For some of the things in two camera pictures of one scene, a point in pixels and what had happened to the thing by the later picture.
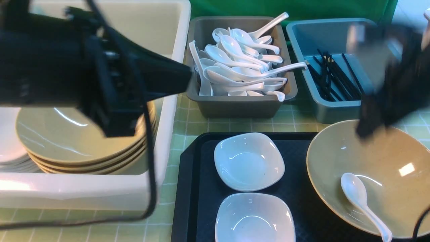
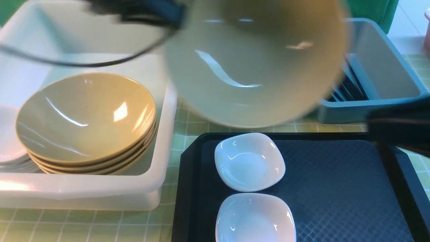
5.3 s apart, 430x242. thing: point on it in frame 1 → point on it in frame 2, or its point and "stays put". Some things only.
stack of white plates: [14, 158] stays put
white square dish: [248, 162] stays put
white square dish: [254, 217] stays put
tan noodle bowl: [395, 165] → [260, 64]
